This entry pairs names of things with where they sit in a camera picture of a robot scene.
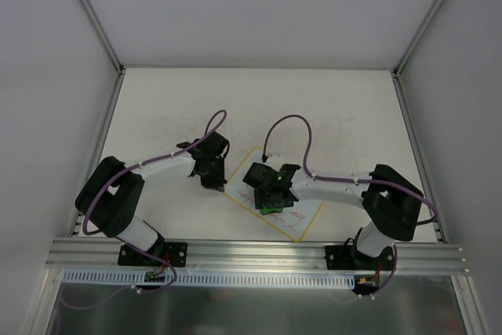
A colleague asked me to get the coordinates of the aluminium mounting rail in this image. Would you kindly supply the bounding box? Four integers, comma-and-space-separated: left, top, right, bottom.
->
45, 237, 470, 275

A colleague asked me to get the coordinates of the green bone-shaped eraser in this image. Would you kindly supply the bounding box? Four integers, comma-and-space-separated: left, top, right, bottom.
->
259, 204, 283, 216

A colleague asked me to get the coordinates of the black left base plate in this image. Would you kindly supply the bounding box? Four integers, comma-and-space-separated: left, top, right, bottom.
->
117, 241, 188, 268

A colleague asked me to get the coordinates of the right aluminium frame post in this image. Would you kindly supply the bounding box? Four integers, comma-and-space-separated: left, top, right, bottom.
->
392, 0, 446, 78

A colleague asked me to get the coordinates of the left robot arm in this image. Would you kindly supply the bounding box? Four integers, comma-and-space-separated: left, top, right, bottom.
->
75, 132, 230, 265

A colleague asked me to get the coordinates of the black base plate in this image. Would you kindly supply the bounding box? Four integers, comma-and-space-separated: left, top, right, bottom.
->
324, 245, 396, 271
117, 241, 188, 268

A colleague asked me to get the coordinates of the aluminium frame post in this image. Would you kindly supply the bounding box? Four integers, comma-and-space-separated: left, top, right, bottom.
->
392, 0, 446, 78
78, 0, 124, 74

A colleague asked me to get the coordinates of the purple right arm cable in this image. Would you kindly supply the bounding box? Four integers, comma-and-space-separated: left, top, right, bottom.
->
262, 115, 438, 226

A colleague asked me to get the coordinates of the yellow framed small whiteboard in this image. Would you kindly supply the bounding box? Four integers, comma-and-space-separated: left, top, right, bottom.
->
224, 147, 324, 242

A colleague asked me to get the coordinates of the white slotted cable duct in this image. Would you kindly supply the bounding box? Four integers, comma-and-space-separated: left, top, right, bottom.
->
62, 269, 355, 290

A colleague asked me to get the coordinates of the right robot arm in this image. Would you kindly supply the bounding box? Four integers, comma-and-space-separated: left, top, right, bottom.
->
242, 162, 423, 269

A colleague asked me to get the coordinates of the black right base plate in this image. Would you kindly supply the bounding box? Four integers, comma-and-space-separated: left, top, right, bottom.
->
324, 245, 396, 271

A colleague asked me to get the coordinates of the left aluminium frame post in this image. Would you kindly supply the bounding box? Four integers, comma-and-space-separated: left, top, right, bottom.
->
78, 0, 124, 74

